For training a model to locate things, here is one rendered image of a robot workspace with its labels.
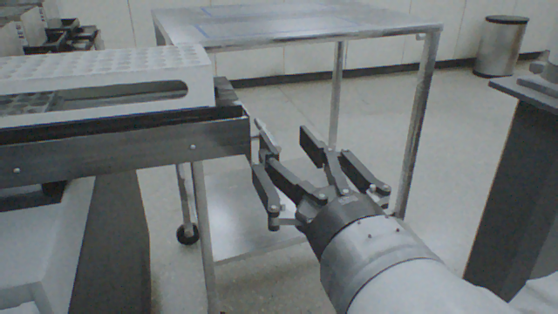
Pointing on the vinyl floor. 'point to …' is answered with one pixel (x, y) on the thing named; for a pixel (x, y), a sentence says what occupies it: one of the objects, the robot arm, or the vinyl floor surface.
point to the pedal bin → (500, 45)
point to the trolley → (207, 217)
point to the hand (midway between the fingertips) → (289, 147)
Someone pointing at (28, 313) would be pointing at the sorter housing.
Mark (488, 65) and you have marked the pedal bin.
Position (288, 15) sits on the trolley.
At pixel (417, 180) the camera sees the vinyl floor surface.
